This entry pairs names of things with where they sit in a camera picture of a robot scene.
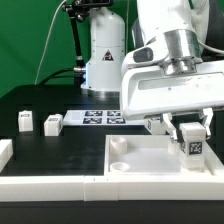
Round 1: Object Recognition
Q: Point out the white square tabletop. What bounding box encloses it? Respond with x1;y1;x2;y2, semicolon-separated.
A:
104;135;217;175

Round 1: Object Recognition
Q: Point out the white U-shaped fence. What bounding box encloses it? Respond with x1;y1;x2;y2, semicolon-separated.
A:
0;143;224;202

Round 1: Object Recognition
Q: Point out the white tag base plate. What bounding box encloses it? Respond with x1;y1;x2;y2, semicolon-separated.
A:
64;110;144;126

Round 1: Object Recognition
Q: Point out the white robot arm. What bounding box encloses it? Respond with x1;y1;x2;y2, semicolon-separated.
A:
120;0;224;128

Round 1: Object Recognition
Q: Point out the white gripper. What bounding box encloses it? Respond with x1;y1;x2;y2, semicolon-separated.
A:
120;51;224;143

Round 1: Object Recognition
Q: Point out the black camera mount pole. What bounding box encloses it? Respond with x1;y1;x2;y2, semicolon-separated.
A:
62;0;113;88

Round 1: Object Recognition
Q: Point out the black cable bundle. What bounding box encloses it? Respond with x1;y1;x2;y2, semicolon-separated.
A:
40;67;88;86

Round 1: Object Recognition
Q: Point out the white cable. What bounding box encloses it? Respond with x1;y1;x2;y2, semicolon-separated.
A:
34;0;68;86

